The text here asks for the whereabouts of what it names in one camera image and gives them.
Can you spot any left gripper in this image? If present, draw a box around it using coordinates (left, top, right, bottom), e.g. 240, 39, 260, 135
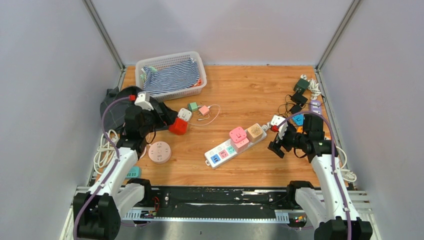
140, 102, 177, 137

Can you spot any red plug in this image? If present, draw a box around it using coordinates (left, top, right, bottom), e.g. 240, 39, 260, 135
168, 117, 188, 136

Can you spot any white plug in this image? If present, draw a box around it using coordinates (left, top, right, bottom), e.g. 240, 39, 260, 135
177, 108, 193, 122

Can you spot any beige plug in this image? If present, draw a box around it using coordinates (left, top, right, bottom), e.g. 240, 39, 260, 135
246, 123, 264, 143

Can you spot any light pink cube plug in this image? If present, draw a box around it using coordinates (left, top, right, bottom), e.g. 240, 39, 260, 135
230, 137, 250, 154

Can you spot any blue plug adapter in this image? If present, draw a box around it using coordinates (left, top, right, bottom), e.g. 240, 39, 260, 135
292, 114, 304, 126

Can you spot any round pink socket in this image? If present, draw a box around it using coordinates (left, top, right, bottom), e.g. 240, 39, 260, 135
147, 141, 172, 164

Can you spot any white long power strip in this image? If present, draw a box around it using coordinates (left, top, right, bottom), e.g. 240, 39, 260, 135
204, 132, 267, 169

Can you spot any black power adapter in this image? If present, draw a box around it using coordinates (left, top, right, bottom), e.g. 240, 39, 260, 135
277, 102, 303, 117

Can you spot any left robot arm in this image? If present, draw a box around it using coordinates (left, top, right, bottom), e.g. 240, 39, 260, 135
72, 101, 178, 240

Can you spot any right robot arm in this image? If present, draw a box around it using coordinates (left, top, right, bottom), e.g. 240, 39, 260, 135
268, 111, 373, 240

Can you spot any green small charger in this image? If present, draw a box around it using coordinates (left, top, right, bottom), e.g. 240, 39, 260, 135
187, 102, 199, 112

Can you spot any white plastic basket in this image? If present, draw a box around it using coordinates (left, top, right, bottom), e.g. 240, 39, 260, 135
135, 51, 207, 102

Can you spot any striped cloth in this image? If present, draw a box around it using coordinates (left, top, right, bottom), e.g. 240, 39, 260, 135
140, 58, 201, 95

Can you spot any black adapter at right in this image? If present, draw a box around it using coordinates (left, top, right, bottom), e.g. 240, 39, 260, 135
290, 92, 308, 108

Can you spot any dark grey plaid cloth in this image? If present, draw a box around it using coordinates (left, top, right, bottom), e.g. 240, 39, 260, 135
99, 86, 159, 131

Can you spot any purple power strip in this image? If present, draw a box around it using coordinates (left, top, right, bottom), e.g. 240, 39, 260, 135
308, 100, 323, 115

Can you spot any teal power strip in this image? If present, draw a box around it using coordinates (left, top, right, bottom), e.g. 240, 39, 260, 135
125, 166, 142, 179

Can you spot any dark green adapter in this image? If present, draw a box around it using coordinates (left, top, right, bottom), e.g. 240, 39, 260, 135
293, 78, 310, 95

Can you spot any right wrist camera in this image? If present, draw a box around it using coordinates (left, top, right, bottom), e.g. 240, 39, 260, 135
270, 115, 288, 140

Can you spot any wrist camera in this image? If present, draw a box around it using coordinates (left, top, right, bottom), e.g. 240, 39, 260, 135
134, 91, 154, 111
270, 115, 288, 140

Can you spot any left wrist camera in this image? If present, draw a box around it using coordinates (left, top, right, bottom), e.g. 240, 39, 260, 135
134, 91, 154, 111

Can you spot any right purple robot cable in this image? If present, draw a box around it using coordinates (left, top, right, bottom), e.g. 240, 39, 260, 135
270, 110, 354, 240

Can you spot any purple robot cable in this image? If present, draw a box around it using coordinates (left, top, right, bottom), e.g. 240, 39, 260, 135
72, 95, 137, 240
270, 110, 354, 240

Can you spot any white coiled cable left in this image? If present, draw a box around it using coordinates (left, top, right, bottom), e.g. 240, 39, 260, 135
93, 129, 122, 176

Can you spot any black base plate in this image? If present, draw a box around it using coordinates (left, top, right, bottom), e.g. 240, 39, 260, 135
135, 186, 302, 220

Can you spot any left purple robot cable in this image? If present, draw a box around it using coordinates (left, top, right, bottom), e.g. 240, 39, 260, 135
72, 95, 137, 240

